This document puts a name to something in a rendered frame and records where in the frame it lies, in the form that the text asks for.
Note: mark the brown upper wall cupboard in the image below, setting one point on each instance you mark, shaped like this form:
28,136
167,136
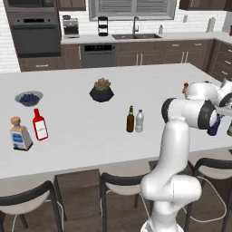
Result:
71,4
205,4

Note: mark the dark metal tap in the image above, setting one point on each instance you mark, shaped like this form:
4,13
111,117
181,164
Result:
135,25

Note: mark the orange bottle with brown cap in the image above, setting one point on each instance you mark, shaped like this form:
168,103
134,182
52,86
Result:
185,88

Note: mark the grey dishwasher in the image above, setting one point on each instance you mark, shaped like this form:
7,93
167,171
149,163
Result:
98,57

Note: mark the brown side cupboard run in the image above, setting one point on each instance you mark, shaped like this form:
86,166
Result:
223,62

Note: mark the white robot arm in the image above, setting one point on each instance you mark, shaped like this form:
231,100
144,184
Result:
173,157

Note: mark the black tiered stand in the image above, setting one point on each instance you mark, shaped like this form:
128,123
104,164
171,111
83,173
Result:
103,26

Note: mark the grey bowl of blueberries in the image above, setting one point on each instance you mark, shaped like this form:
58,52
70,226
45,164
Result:
29,98

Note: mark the brown cupboard beside oven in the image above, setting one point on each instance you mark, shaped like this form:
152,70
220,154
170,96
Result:
45,62

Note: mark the green bottle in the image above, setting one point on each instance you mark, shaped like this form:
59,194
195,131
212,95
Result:
230,129

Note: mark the black microwave oven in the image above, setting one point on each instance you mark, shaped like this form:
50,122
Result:
28,3

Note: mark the small soap dispenser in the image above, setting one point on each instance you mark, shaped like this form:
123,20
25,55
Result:
161,29

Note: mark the red bottle with white label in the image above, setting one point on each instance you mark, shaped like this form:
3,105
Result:
40,128

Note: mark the black stool with cream seat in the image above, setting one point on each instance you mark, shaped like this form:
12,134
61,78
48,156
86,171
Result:
214,169
120,184
27,201

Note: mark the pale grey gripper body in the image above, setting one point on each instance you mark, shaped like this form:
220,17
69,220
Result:
225,111

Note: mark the black wall oven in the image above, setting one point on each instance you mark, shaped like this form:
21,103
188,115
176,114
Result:
35,37

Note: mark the silver coffee machine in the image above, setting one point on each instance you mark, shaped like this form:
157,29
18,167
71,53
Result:
71,28

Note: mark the brown glass bottle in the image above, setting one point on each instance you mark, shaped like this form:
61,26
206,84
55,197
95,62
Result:
130,122

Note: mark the clear plastic water bottle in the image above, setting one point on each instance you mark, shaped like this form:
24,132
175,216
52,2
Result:
139,122

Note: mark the window with grey blinds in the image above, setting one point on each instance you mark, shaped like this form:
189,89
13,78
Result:
133,7

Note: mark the square bottle with cork stopper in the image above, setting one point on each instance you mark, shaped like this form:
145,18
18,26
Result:
20,137

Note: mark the dark sink basin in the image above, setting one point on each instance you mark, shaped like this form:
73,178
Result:
136,36

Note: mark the white paper towel roll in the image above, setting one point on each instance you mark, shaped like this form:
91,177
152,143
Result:
210,25

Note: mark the succulent in black pot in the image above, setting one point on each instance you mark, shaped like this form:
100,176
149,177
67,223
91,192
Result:
101,92

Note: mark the brown lower cupboard run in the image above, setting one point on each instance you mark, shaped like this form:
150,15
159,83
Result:
163,54

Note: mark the dark blue bottle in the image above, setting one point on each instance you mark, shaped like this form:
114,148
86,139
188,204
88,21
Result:
214,129

